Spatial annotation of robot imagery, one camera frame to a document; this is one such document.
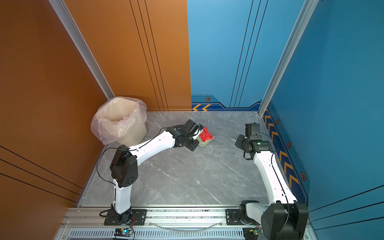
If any green dustpan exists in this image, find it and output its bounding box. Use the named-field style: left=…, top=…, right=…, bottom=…
left=197, top=135, right=214, bottom=147

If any large red paper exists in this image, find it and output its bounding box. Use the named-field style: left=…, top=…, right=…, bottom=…
left=199, top=127, right=213, bottom=136

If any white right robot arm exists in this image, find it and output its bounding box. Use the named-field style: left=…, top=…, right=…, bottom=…
left=235, top=123, right=309, bottom=240

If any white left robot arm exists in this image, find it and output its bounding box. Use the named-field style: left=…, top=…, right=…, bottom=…
left=109, top=120, right=204, bottom=224

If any cream trash bin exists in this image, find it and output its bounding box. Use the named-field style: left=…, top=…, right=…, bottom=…
left=98, top=98, right=148, bottom=148

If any clear plastic bin liner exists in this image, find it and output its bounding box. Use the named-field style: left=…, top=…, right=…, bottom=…
left=90, top=95, right=148, bottom=145

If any right controller board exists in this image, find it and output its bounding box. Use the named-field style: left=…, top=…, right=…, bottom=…
left=243, top=228, right=263, bottom=240

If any controller board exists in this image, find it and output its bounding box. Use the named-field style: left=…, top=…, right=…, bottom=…
left=243, top=228, right=263, bottom=240
left=114, top=228, right=135, bottom=240

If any left controller board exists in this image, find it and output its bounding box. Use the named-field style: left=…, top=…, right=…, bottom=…
left=114, top=228, right=135, bottom=240

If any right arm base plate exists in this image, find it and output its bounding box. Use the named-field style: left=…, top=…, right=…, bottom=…
left=225, top=209, right=259, bottom=226

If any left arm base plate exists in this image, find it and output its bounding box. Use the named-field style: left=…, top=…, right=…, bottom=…
left=100, top=208, right=147, bottom=226

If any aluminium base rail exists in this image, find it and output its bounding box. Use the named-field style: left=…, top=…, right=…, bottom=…
left=55, top=205, right=257, bottom=240

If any aluminium corner post right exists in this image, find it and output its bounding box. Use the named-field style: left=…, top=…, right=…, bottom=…
left=258, top=0, right=319, bottom=117

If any aluminium corner post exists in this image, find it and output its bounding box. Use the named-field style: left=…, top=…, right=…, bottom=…
left=49, top=0, right=115, bottom=99
left=258, top=0, right=319, bottom=117

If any aluminium corner post left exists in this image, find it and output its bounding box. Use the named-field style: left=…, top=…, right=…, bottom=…
left=49, top=0, right=115, bottom=99

